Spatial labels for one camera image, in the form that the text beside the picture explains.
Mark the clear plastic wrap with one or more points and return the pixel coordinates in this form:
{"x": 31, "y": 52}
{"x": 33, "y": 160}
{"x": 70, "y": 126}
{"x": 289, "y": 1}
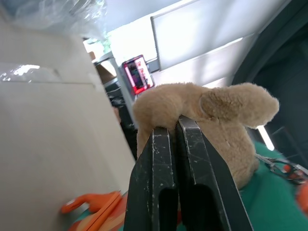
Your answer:
{"x": 62, "y": 16}

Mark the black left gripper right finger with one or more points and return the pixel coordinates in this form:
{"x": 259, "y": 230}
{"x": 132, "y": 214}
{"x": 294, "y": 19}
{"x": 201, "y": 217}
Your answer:
{"x": 204, "y": 173}

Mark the orange and teal backpack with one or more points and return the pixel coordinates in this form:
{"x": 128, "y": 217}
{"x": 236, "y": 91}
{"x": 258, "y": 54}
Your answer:
{"x": 269, "y": 202}

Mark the white panel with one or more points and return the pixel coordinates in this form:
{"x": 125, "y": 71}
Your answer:
{"x": 204, "y": 33}

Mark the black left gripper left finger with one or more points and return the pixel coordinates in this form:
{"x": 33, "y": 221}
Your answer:
{"x": 149, "y": 183}

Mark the red and white card box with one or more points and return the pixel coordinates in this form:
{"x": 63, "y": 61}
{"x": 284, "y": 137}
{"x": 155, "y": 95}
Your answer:
{"x": 137, "y": 75}

